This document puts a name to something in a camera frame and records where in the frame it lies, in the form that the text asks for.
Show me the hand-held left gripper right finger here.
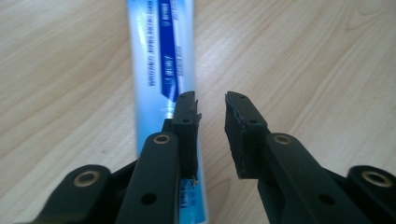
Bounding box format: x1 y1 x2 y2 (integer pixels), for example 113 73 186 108
224 91 372 224

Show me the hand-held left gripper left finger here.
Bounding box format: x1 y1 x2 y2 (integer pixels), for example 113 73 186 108
115 91 203 224

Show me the blue and white toothpaste tube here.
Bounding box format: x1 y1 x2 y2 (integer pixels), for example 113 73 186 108
124 0 209 224

